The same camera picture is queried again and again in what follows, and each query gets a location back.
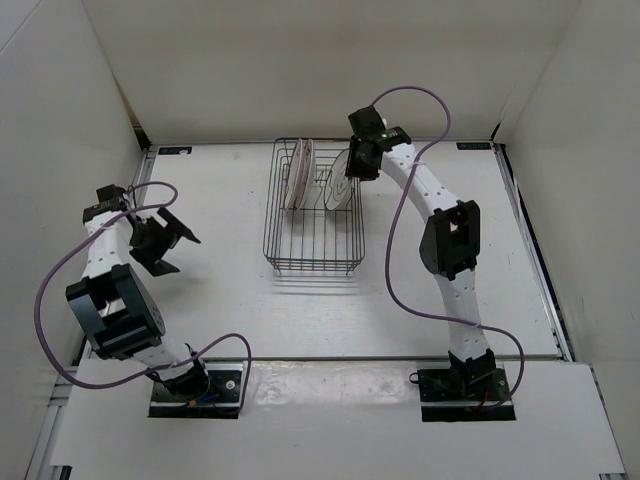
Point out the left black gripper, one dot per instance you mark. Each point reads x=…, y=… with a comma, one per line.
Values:
x=152, y=259

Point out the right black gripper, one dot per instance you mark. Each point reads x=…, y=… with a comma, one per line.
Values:
x=354, y=170

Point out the white plate with dark rim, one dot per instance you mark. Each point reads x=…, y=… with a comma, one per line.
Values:
x=338, y=186

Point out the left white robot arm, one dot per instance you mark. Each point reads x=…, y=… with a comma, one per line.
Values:
x=115, y=310

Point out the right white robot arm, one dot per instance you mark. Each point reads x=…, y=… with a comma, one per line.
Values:
x=448, y=249

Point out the inner pink patterned plate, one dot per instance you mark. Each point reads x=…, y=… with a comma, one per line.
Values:
x=306, y=174

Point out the pink patterned plate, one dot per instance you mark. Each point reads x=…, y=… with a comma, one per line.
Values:
x=293, y=175
x=306, y=174

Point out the outer pink patterned plate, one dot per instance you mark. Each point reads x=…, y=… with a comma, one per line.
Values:
x=293, y=175

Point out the left table label sticker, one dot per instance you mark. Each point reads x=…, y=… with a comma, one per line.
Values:
x=183, y=150

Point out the table label sticker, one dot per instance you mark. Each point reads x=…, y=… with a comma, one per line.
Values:
x=183, y=150
x=473, y=146

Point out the right table label sticker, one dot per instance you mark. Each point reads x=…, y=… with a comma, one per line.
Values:
x=473, y=146

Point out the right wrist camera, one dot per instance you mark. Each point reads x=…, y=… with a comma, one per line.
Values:
x=366, y=123

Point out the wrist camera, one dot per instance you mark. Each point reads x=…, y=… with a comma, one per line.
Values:
x=366, y=123
x=111, y=198

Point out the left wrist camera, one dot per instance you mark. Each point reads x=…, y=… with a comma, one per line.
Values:
x=111, y=198

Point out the metal wire dish rack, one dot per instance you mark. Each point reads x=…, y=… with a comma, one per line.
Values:
x=311, y=237

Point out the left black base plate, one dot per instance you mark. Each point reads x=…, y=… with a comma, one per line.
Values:
x=217, y=398

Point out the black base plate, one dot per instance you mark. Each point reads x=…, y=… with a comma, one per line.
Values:
x=442, y=400
x=217, y=398

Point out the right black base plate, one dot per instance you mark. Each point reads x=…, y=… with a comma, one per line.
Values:
x=442, y=400

